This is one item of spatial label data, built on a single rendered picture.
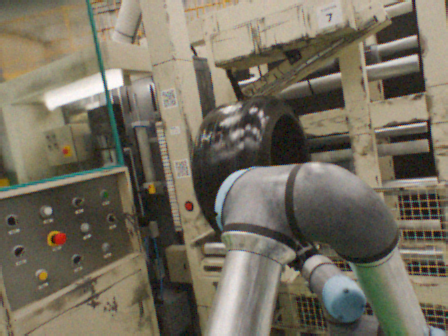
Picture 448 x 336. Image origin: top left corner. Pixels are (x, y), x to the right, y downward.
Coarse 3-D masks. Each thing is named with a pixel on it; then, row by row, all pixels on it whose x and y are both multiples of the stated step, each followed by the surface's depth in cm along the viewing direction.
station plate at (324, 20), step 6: (324, 6) 133; (330, 6) 132; (336, 6) 131; (318, 12) 135; (324, 12) 134; (330, 12) 133; (336, 12) 132; (318, 18) 135; (324, 18) 134; (330, 18) 133; (336, 18) 132; (324, 24) 134; (330, 24) 133
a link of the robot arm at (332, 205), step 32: (320, 192) 46; (352, 192) 46; (320, 224) 47; (352, 224) 46; (384, 224) 47; (352, 256) 49; (384, 256) 48; (384, 288) 53; (384, 320) 59; (416, 320) 59
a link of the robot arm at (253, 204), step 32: (224, 192) 56; (256, 192) 52; (288, 192) 49; (224, 224) 56; (256, 224) 49; (288, 224) 49; (256, 256) 49; (288, 256) 51; (224, 288) 48; (256, 288) 47; (224, 320) 46; (256, 320) 46
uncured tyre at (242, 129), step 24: (264, 96) 127; (216, 120) 123; (240, 120) 116; (264, 120) 116; (288, 120) 138; (216, 144) 117; (240, 144) 112; (264, 144) 113; (288, 144) 157; (192, 168) 122; (216, 168) 115; (240, 168) 110; (216, 192) 116
